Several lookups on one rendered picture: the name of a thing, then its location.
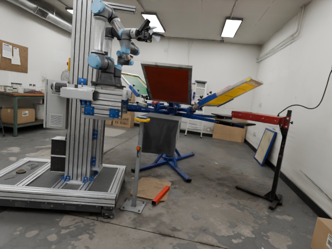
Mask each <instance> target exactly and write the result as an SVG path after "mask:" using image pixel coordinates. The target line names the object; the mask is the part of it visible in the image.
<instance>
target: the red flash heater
mask: <svg viewBox="0 0 332 249"><path fill-rule="evenodd" d="M231 115H232V116H231V117H232V118H237V119H243V120H249V121H255V122H261V123H267V124H273V125H282V126H284V124H285V119H286V117H281V116H279V117H278V116H274V115H267V114H260V113H255V114H253V113H252V112H246V111H232V112H231Z"/></svg>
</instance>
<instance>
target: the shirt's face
mask: <svg viewBox="0 0 332 249"><path fill-rule="evenodd" d="M142 116H149V117H156V118H163V119H170V120H180V119H181V118H182V117H180V116H172V115H165V114H157V113H147V114H144V115H142Z"/></svg>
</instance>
